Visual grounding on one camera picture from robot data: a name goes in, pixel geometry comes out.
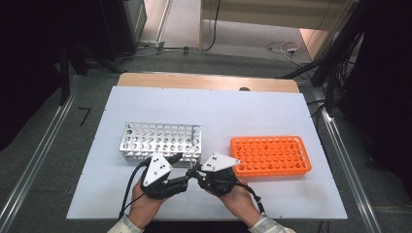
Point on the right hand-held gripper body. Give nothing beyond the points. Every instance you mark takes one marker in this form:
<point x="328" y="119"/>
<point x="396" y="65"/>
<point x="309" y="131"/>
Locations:
<point x="218" y="176"/>

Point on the person's left hand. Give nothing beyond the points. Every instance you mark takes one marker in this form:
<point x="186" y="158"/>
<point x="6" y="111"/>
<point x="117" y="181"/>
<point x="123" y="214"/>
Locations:
<point x="142" y="207"/>

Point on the grey power strip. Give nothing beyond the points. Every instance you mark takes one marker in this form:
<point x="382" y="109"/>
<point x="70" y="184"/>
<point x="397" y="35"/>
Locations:
<point x="152" y="43"/>

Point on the dark curtain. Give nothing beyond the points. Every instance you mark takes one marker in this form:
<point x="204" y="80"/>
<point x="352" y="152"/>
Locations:
<point x="382" y="81"/>
<point x="29" y="64"/>

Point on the person's right hand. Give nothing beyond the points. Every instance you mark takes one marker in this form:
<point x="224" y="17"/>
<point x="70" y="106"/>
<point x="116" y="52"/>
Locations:
<point x="241" y="204"/>

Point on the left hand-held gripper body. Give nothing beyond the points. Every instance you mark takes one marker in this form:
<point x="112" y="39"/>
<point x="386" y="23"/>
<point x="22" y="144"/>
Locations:
<point x="157" y="168"/>

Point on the orange plastic test tube rack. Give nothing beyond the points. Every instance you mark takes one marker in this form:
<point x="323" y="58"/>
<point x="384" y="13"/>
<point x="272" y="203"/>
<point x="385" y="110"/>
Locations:
<point x="275" y="171"/>

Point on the aluminium floor rail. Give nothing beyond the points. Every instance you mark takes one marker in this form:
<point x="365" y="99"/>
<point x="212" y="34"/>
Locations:
<point x="35" y="158"/>
<point x="343" y="155"/>

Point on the dark grey cabinet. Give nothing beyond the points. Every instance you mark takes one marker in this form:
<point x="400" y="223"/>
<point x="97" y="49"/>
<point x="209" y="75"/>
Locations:
<point x="120" y="26"/>

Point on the silver metal test tube rack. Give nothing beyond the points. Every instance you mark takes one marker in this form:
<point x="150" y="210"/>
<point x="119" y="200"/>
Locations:
<point x="162" y="137"/>

